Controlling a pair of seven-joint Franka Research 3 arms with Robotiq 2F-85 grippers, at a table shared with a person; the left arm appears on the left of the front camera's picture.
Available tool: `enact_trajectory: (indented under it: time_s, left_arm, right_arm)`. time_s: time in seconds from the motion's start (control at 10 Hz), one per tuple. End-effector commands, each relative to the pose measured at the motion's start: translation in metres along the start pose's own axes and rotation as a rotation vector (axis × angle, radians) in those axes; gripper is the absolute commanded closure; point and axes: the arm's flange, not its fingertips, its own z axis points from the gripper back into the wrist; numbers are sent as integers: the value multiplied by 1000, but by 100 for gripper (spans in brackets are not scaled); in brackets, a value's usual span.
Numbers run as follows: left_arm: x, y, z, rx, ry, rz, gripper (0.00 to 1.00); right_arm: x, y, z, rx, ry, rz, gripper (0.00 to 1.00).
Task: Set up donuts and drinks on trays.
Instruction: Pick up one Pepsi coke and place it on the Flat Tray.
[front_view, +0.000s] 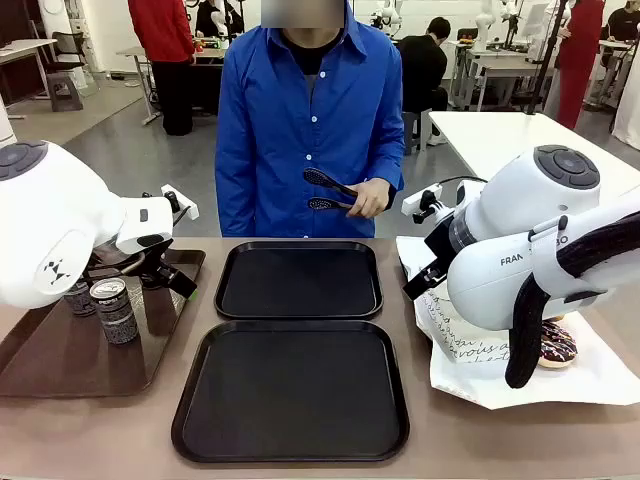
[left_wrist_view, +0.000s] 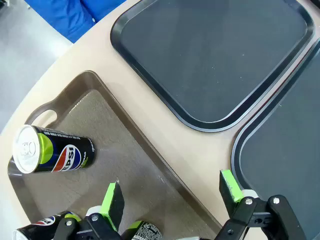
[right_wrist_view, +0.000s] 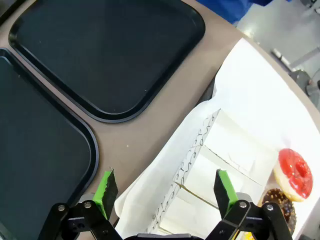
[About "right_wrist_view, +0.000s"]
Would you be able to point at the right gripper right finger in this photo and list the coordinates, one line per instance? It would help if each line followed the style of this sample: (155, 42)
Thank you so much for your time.
(221, 192)

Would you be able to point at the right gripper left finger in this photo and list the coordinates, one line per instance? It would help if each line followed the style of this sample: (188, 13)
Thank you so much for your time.
(110, 190)

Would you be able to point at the chocolate nut donut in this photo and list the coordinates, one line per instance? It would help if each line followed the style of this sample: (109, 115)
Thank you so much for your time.
(277, 197)

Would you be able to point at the red glazed donut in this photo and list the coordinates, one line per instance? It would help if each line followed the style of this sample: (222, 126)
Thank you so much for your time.
(291, 175)

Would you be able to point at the black plastic serving tray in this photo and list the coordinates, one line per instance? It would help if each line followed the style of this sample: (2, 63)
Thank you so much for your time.
(107, 55)
(37, 140)

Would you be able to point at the white paper sheet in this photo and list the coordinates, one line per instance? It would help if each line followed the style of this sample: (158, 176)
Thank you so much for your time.
(255, 82)

